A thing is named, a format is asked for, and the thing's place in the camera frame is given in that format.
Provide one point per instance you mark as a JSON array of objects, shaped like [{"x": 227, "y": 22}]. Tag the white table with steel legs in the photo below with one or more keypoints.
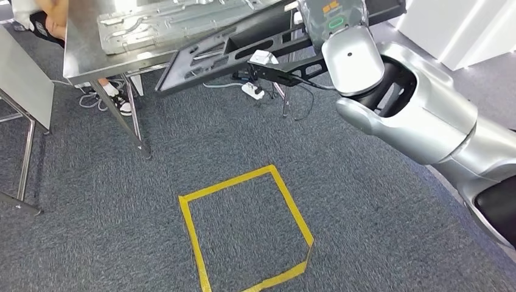
[{"x": 24, "y": 80}]

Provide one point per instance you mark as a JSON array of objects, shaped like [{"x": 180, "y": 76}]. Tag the white power strip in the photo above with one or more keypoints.
[
  {"x": 252, "y": 91},
  {"x": 82, "y": 85}
]

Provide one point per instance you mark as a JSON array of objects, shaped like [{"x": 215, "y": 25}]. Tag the yellow floor tape square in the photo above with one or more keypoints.
[{"x": 185, "y": 217}]

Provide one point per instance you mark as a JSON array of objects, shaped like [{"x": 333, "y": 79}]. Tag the stainless steel workbench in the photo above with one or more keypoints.
[{"x": 80, "y": 48}]

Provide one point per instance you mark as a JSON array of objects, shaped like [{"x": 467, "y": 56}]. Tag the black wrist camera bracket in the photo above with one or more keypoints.
[{"x": 274, "y": 74}]

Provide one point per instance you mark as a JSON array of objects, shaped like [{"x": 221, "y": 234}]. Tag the white display block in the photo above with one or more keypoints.
[{"x": 463, "y": 28}]

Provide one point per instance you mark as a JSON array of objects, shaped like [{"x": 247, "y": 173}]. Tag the black plastic plate holder part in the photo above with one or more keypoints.
[{"x": 177, "y": 76}]

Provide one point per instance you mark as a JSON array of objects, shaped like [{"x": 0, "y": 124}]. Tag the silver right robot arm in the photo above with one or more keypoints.
[{"x": 423, "y": 121}]

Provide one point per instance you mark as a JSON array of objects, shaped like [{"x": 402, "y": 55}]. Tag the grey moulded panel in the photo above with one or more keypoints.
[{"x": 161, "y": 24}]

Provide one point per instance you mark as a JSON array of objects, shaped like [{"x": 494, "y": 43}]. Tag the black power adapter box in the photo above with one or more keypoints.
[{"x": 240, "y": 75}]

